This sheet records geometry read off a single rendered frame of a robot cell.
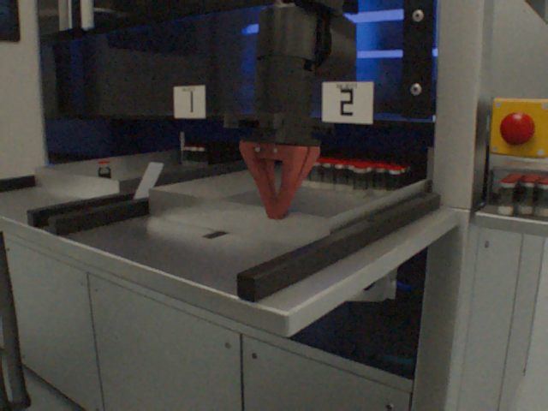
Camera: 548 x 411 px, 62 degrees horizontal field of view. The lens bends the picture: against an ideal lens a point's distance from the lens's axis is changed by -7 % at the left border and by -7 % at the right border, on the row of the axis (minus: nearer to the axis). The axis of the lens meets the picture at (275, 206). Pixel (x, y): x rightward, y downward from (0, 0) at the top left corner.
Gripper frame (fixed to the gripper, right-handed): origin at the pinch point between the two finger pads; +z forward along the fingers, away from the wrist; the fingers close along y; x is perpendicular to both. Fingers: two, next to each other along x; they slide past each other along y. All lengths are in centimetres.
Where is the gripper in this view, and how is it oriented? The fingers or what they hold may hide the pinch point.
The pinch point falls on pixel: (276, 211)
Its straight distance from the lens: 48.7
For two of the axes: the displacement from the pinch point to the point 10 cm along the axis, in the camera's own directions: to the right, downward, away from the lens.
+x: -8.1, -1.2, 5.7
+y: 5.8, -0.6, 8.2
